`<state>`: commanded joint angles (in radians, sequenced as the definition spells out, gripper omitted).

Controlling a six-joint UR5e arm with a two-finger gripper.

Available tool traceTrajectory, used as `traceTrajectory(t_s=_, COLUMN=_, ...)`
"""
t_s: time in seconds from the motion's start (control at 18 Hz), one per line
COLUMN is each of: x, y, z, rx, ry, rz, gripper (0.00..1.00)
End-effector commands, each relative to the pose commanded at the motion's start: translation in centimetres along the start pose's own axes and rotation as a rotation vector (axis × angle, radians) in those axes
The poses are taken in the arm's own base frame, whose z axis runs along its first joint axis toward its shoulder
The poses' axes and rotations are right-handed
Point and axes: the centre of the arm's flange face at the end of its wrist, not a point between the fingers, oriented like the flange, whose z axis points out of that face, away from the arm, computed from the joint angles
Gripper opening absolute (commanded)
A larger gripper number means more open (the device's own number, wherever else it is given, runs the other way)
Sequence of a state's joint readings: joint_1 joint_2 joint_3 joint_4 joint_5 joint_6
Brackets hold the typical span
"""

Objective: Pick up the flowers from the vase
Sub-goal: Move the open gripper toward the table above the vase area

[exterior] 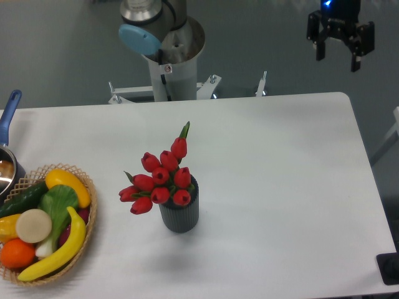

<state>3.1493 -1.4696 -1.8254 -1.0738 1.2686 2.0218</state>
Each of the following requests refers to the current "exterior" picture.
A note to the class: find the beige round disc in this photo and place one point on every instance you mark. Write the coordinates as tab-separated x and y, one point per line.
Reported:
33	226

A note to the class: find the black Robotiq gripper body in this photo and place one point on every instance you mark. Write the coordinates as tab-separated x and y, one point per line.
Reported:
339	19

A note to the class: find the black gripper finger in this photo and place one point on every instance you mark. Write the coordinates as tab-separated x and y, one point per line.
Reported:
361	43
314	34

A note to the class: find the yellow squash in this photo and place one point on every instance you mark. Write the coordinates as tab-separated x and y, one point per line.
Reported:
63	177

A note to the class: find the dark grey ribbed vase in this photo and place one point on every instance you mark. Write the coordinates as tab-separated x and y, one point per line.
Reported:
182	219

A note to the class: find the green cucumber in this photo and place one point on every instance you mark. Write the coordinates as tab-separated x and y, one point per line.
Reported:
25	200

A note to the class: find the blue handled saucepan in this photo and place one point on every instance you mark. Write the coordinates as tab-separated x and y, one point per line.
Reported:
11	170

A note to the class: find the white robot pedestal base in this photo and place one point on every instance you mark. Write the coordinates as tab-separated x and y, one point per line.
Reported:
169	82

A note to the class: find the red tulip bouquet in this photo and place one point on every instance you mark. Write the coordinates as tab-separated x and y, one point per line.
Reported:
166	183

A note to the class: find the woven wicker basket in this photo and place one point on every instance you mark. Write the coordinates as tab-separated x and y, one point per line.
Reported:
38	176

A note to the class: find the dark red vegetable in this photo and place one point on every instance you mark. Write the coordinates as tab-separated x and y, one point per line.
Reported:
84	214

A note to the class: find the orange fruit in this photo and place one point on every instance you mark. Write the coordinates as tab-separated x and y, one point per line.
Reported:
17	254

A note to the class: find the green bok choy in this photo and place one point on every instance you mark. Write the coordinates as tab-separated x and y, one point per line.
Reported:
55	202

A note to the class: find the yellow bell pepper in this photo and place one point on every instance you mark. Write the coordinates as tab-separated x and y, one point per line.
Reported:
8	228

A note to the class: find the white frame at right edge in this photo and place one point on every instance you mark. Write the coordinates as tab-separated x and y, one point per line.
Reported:
389	139

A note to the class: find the black device at table edge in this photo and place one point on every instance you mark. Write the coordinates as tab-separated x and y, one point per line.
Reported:
388	267

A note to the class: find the yellow banana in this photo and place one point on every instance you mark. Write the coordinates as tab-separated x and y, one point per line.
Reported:
62	255

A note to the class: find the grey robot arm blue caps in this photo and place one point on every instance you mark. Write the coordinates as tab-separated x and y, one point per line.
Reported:
147	24

